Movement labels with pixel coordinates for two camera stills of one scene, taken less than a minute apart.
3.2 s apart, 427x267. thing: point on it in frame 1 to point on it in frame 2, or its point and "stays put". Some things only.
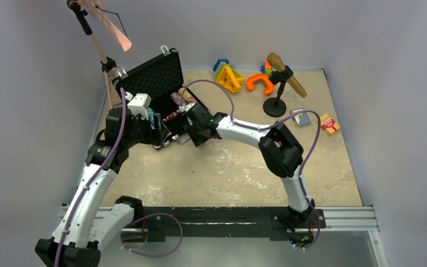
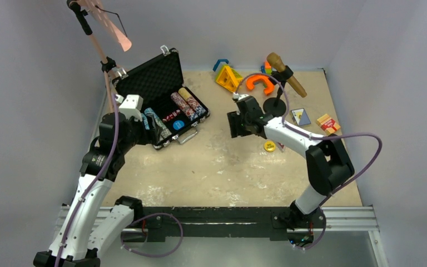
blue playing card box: x=302 y=118 stays put
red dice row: x=171 y=115 stays put
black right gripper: x=189 y=127 to x=233 y=117
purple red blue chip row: x=177 y=98 stays put
